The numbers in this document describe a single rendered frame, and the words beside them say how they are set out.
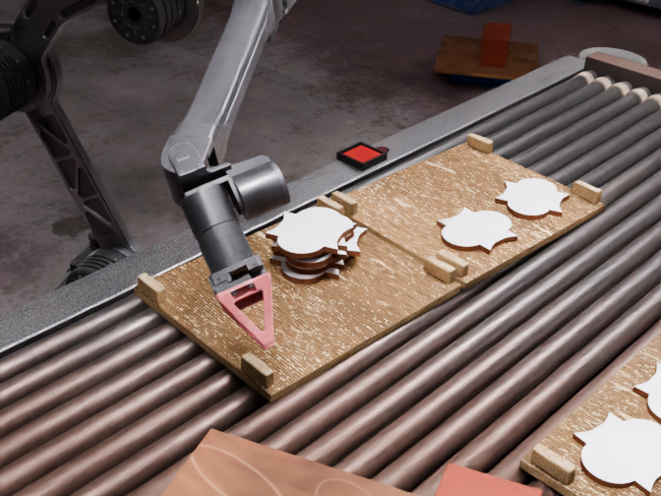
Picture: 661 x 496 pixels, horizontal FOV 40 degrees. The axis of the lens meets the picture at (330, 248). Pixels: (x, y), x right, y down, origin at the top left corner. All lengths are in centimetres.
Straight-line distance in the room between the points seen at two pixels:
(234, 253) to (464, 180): 84
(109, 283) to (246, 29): 50
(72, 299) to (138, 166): 240
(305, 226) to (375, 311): 19
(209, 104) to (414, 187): 67
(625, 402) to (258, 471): 56
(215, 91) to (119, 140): 292
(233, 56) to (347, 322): 44
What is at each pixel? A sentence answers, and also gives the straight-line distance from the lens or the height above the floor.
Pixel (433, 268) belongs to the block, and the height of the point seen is 95.
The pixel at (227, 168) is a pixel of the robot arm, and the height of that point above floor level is 126.
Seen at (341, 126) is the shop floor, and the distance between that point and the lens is 424.
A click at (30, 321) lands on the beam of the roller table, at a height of 92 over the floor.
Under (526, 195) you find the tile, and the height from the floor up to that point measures 95.
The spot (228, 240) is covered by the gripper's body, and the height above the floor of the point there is 122.
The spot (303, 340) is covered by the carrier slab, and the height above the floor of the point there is 94.
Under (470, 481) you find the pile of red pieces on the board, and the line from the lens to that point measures 66.
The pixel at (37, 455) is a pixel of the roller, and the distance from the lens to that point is 129.
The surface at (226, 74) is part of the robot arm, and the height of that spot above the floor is 132.
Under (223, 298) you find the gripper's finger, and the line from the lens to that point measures 105.
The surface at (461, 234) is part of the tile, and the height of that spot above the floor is 95.
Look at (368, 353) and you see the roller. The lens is 141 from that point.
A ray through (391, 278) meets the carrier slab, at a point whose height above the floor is 94.
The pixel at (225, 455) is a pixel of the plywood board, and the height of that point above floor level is 104.
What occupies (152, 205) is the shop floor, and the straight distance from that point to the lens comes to 364.
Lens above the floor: 180
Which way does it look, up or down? 33 degrees down
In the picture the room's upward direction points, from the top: 2 degrees clockwise
